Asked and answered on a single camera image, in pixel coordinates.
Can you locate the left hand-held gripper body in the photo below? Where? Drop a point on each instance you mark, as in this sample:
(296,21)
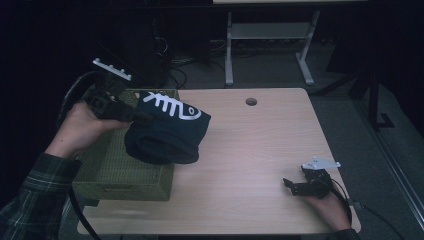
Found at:
(108,100)

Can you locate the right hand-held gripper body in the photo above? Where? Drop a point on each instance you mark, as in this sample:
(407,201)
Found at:
(315,185)

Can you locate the dark navy garment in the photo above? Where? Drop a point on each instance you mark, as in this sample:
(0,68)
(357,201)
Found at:
(166,136)

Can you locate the green woven basket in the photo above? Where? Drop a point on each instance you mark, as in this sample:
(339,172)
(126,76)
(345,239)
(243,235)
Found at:
(123,173)

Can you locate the person's right hand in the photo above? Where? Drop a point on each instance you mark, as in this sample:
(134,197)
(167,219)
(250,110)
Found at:
(328,210)

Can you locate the person's left hand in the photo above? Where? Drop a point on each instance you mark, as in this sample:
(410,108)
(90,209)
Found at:
(78,130)

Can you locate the grey tape strip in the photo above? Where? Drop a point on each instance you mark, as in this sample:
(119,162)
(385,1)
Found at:
(351,202)

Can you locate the dark cabinet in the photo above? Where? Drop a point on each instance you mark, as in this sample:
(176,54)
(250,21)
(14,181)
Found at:
(143,46)

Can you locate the black metal stand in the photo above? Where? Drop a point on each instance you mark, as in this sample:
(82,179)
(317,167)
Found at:
(373,100)

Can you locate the metal floor rail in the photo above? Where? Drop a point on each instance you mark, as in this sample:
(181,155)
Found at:
(393,166)

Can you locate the white metal table frame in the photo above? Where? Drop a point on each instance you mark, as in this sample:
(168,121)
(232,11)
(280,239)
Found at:
(266,30)

